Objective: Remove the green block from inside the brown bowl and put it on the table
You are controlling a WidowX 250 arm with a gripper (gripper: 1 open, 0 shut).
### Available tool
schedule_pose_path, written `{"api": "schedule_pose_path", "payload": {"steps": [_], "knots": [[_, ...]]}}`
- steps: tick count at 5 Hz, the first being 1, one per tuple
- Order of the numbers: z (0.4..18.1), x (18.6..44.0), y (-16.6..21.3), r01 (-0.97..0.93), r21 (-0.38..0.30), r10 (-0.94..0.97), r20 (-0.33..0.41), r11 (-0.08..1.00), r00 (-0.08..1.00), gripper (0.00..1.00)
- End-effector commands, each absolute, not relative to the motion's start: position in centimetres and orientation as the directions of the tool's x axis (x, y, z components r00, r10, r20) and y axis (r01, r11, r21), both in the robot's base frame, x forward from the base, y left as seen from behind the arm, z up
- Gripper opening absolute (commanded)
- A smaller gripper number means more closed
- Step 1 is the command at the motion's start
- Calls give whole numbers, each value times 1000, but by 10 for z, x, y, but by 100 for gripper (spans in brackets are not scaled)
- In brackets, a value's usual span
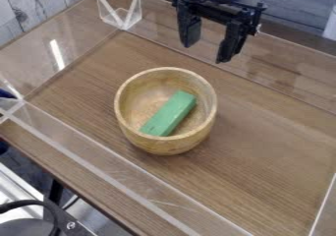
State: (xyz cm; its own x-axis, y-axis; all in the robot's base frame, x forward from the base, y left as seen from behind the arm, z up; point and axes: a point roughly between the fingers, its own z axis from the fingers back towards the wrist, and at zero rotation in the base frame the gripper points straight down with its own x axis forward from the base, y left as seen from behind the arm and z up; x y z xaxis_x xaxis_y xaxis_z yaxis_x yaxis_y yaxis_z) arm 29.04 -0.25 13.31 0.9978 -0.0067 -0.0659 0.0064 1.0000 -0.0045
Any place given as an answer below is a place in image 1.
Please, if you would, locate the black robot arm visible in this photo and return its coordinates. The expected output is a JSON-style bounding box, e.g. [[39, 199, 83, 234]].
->
[[171, 0, 266, 63]]

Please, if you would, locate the brown wooden bowl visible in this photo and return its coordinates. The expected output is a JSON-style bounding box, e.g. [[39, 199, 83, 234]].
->
[[114, 67, 217, 155]]

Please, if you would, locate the black table leg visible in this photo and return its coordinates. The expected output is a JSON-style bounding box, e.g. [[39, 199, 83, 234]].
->
[[47, 180, 63, 205]]

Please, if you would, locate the green rectangular block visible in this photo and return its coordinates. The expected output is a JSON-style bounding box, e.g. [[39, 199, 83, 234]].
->
[[138, 90, 197, 137]]

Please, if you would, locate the black cable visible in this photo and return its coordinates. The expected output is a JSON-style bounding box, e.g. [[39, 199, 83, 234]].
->
[[0, 199, 59, 236]]

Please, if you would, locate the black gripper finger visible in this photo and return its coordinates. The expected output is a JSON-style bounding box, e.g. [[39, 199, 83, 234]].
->
[[175, 1, 202, 48], [215, 21, 247, 63]]

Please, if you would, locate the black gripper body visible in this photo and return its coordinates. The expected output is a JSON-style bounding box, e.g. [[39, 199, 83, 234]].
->
[[185, 0, 266, 35]]

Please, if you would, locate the clear acrylic barrier wall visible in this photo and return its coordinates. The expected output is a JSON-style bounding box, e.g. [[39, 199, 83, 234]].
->
[[0, 0, 336, 236]]

